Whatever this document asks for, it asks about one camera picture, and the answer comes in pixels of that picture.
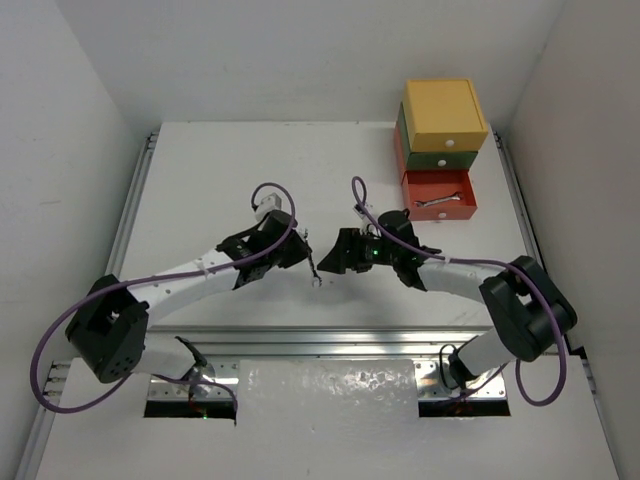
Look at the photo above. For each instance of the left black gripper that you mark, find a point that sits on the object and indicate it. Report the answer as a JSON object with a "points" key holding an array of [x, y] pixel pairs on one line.
{"points": [[296, 247]]}

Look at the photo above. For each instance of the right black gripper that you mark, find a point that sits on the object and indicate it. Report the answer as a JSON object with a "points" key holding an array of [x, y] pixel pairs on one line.
{"points": [[339, 258]]}

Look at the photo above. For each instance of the silver open-end wrench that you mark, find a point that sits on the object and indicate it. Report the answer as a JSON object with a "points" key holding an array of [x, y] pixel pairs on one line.
{"points": [[316, 279]]}

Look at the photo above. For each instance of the red drawer box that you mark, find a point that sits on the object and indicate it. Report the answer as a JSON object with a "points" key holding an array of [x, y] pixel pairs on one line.
{"points": [[430, 184]]}

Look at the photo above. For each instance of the green drawer box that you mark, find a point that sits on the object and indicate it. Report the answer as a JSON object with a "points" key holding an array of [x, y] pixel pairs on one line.
{"points": [[408, 160]]}

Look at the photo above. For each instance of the silver combination wrench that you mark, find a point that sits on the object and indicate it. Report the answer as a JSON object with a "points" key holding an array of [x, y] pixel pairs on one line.
{"points": [[456, 196]]}

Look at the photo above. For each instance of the yellow drawer box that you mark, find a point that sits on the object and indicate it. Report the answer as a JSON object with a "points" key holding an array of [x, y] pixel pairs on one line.
{"points": [[443, 115]]}

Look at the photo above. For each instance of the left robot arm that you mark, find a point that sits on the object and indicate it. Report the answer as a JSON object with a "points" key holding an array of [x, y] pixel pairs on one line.
{"points": [[110, 331]]}

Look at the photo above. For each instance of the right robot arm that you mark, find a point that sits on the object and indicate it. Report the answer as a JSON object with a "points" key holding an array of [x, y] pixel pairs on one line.
{"points": [[526, 308]]}

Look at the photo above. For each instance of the white front cover panel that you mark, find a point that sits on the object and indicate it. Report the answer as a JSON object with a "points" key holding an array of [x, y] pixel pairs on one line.
{"points": [[331, 420]]}

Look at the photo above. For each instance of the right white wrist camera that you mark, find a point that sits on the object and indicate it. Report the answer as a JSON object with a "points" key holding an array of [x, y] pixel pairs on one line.
{"points": [[365, 212]]}

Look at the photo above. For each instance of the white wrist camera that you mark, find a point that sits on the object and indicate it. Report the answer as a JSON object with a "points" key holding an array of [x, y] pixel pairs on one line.
{"points": [[269, 203], [365, 212]]}

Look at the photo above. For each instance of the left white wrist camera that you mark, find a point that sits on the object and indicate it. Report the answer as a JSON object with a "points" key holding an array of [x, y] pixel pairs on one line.
{"points": [[269, 203]]}

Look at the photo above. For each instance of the aluminium rail frame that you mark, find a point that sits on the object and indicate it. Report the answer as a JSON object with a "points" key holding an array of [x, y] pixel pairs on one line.
{"points": [[354, 315]]}

